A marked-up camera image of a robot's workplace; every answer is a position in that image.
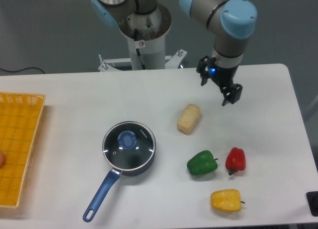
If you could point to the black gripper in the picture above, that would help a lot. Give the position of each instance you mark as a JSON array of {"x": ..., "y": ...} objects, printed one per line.
[{"x": 222, "y": 77}]

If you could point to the glass pot lid blue knob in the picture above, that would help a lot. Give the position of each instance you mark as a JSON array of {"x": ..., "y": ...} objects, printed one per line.
[{"x": 129, "y": 147}]

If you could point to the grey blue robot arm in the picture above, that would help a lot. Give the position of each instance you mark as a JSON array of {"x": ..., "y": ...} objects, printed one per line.
[{"x": 231, "y": 21}]

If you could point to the beige bread loaf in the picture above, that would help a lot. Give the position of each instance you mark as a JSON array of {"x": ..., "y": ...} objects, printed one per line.
[{"x": 188, "y": 119}]

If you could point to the red bell pepper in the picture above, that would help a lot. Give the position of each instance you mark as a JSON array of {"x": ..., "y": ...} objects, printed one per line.
[{"x": 235, "y": 161}]

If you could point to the green bell pepper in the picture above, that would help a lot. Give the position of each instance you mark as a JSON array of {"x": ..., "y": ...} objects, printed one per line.
[{"x": 202, "y": 163}]

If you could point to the yellow bell pepper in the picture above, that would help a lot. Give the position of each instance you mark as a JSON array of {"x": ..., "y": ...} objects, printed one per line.
[{"x": 228, "y": 200}]

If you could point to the dark blue saucepan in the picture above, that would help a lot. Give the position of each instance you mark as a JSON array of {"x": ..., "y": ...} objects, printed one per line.
[{"x": 112, "y": 176}]

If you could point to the black device at table edge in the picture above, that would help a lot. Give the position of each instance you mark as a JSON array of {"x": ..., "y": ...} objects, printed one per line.
[{"x": 312, "y": 199}]

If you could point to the yellow woven basket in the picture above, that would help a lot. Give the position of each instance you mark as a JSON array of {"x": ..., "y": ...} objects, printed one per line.
[{"x": 20, "y": 114}]

